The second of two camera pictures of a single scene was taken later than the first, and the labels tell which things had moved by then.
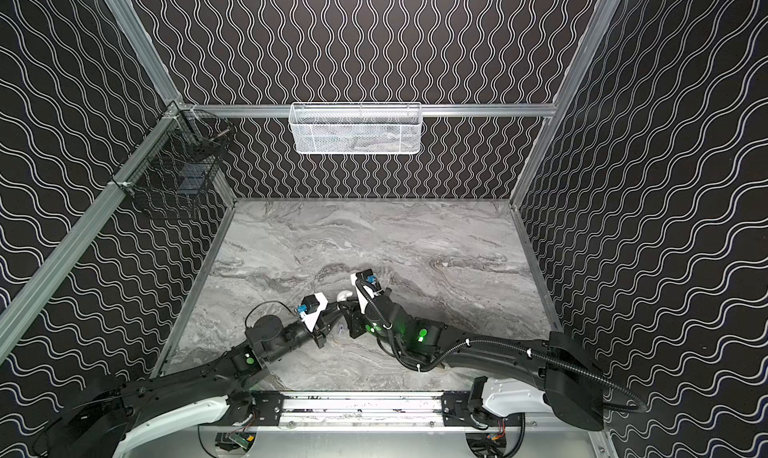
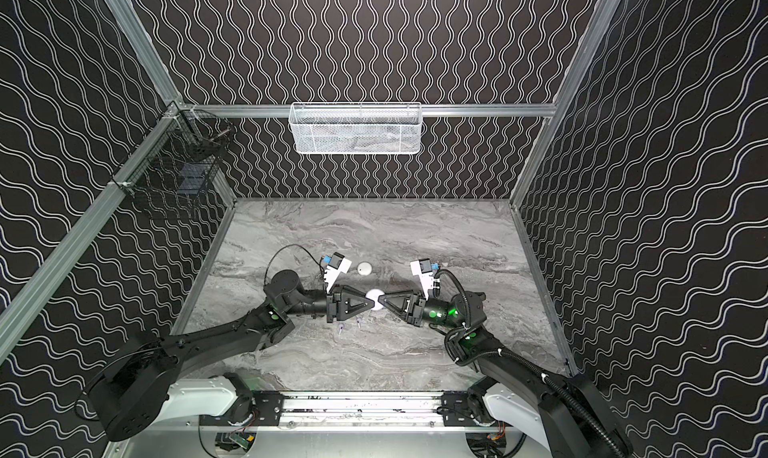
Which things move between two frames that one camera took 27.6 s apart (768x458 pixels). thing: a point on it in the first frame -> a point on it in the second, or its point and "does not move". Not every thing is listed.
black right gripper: (366, 314) -> (415, 308)
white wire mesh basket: (356, 127) does not move
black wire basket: (171, 173) does not move
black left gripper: (321, 329) -> (331, 305)
